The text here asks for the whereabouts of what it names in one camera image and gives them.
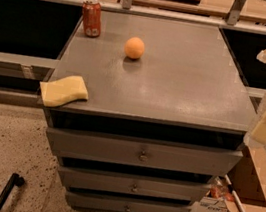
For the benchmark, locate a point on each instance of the orange fruit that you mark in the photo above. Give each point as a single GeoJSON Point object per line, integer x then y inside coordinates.
{"type": "Point", "coordinates": [134, 48]}

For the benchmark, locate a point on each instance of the yellow sponge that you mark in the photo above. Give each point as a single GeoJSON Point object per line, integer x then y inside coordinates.
{"type": "Point", "coordinates": [63, 91]}

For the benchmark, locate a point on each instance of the black tool on floor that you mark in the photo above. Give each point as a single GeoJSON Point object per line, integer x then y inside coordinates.
{"type": "Point", "coordinates": [14, 181]}

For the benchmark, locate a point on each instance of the red soda can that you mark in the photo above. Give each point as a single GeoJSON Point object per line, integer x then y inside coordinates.
{"type": "Point", "coordinates": [91, 18]}

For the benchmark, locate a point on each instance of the grey drawer cabinet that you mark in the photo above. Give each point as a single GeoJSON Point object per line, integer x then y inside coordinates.
{"type": "Point", "coordinates": [184, 89]}

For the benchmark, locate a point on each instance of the top grey drawer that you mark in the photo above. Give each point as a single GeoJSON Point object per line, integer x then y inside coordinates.
{"type": "Point", "coordinates": [140, 152]}

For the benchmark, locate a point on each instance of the cardboard box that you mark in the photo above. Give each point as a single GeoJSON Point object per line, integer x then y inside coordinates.
{"type": "Point", "coordinates": [248, 178]}

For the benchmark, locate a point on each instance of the bottom grey drawer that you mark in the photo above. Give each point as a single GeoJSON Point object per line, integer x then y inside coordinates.
{"type": "Point", "coordinates": [107, 203]}

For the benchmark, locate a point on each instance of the grey drawer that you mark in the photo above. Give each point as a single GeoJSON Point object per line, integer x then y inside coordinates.
{"type": "Point", "coordinates": [107, 203]}
{"type": "Point", "coordinates": [140, 152]}
{"type": "Point", "coordinates": [132, 184]}

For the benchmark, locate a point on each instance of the middle grey drawer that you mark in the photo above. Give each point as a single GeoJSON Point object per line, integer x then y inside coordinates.
{"type": "Point", "coordinates": [132, 184]}

